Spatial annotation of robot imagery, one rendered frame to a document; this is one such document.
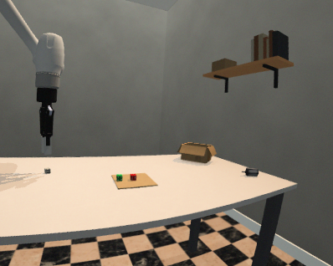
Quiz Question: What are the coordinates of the open brown cardboard box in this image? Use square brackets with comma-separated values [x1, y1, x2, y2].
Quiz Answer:
[177, 142, 217, 164]

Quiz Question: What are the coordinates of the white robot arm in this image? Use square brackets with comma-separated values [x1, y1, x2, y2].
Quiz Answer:
[0, 0, 64, 89]

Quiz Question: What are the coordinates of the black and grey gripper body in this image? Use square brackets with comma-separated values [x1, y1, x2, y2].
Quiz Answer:
[37, 88, 57, 116]

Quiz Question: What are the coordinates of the beige die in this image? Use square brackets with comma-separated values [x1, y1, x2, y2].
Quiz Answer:
[44, 167, 51, 174]

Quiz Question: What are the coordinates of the tan square mat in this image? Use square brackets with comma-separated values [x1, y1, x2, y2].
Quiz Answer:
[111, 173, 158, 190]

